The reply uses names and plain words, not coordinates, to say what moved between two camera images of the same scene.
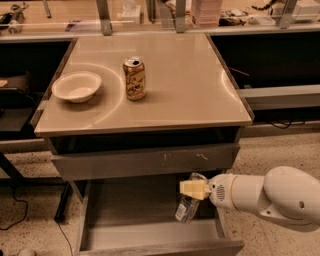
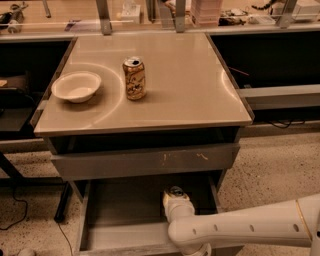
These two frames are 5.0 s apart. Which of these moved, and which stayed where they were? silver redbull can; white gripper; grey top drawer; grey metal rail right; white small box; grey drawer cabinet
Moved: silver redbull can; white gripper
Stayed: grey drawer cabinet; grey metal rail right; grey top drawer; white small box
